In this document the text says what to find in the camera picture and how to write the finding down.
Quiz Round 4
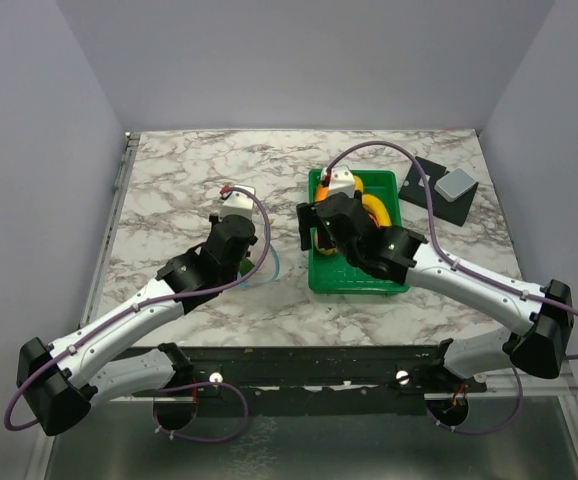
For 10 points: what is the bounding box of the grey scale platform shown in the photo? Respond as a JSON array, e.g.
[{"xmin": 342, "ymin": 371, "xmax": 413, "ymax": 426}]
[{"xmin": 434, "ymin": 168, "xmax": 477, "ymax": 202}]

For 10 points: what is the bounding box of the green avocado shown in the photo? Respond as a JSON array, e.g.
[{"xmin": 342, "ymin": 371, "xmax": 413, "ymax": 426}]
[{"xmin": 239, "ymin": 258, "xmax": 255, "ymax": 276}]

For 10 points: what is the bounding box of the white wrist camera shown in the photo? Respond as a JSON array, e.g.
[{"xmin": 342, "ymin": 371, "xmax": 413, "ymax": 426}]
[
  {"xmin": 219, "ymin": 185, "xmax": 256, "ymax": 220},
  {"xmin": 318, "ymin": 166, "xmax": 354, "ymax": 198}
]

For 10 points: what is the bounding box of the black scale base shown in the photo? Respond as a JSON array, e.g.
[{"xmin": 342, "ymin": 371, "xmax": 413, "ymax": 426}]
[{"xmin": 398, "ymin": 157, "xmax": 479, "ymax": 226}]

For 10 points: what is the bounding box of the red yellow mango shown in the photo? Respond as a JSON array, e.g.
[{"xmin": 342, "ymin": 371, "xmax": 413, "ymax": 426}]
[{"xmin": 314, "ymin": 184, "xmax": 329, "ymax": 202}]

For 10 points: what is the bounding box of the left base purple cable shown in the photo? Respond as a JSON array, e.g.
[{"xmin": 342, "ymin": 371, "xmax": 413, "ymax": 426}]
[{"xmin": 154, "ymin": 380, "xmax": 251, "ymax": 444}]

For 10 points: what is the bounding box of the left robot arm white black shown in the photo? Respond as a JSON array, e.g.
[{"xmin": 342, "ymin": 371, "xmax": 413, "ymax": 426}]
[{"xmin": 14, "ymin": 214, "xmax": 257, "ymax": 436}]

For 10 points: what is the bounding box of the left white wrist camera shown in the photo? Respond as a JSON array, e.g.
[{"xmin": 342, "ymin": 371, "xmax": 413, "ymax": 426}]
[{"xmin": 219, "ymin": 185, "xmax": 256, "ymax": 220}]

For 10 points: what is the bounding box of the yellow lemon back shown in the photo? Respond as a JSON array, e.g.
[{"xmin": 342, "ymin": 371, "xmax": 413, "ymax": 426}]
[{"xmin": 353, "ymin": 175, "xmax": 364, "ymax": 198}]

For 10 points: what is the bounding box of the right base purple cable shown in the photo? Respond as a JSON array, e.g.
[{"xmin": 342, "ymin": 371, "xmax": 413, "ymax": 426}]
[{"xmin": 433, "ymin": 367, "xmax": 524, "ymax": 436}]

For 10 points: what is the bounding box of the peach fruit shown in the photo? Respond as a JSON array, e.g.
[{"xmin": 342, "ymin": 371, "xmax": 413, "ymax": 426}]
[{"xmin": 314, "ymin": 228, "xmax": 337, "ymax": 256}]

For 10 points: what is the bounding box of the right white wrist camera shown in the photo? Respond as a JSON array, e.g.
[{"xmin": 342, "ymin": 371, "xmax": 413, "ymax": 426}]
[{"xmin": 318, "ymin": 166, "xmax": 354, "ymax": 198}]

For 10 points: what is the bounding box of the black mounting rail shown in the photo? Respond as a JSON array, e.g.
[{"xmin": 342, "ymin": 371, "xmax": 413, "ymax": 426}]
[{"xmin": 140, "ymin": 343, "xmax": 486, "ymax": 418}]

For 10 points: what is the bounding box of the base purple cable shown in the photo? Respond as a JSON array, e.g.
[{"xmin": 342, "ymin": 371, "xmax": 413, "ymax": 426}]
[
  {"xmin": 154, "ymin": 380, "xmax": 251, "ymax": 444},
  {"xmin": 433, "ymin": 367, "xmax": 524, "ymax": 436}
]

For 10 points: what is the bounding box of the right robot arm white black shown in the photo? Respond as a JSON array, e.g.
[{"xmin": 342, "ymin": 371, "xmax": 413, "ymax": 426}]
[{"xmin": 296, "ymin": 193, "xmax": 574, "ymax": 391}]

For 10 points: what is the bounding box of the green plastic bin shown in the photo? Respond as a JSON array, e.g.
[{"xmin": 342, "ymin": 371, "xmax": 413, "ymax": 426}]
[{"xmin": 308, "ymin": 170, "xmax": 409, "ymax": 296}]

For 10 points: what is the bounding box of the yellow banana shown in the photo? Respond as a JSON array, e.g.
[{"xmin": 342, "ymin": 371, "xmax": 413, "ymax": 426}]
[{"xmin": 361, "ymin": 194, "xmax": 392, "ymax": 227}]

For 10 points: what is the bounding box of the clear zip top bag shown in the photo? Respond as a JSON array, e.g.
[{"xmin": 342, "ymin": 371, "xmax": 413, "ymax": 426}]
[{"xmin": 238, "ymin": 219, "xmax": 281, "ymax": 289}]

